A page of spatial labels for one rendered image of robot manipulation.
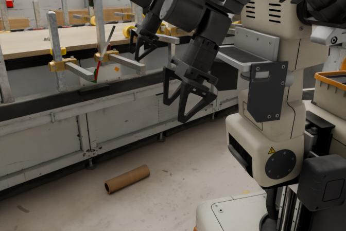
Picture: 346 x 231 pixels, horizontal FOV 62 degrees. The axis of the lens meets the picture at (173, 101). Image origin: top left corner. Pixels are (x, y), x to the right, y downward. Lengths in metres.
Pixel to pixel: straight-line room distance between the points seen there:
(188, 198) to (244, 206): 0.53
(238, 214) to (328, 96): 0.64
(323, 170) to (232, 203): 0.63
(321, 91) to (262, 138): 0.35
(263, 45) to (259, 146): 0.28
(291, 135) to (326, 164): 0.12
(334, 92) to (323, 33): 0.44
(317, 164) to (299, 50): 0.32
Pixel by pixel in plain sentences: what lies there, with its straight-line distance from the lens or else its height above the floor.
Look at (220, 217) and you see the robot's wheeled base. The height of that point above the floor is 0.28.
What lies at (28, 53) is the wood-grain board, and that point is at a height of 0.89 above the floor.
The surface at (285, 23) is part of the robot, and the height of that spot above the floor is 1.13.
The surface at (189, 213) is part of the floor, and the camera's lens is 1.79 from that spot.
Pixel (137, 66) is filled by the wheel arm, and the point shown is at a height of 0.86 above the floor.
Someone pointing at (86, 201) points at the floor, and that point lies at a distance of 1.93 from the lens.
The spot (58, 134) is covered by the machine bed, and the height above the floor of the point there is 0.33.
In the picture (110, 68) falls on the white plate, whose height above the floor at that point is 0.78.
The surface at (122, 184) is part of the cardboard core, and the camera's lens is 1.93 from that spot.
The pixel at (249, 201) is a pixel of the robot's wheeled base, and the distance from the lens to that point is 1.47.
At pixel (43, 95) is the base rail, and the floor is 0.70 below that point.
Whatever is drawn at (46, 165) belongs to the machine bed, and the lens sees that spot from 2.03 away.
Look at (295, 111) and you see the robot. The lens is 0.87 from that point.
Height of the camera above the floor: 1.22
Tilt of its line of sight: 22 degrees down
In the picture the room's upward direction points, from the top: straight up
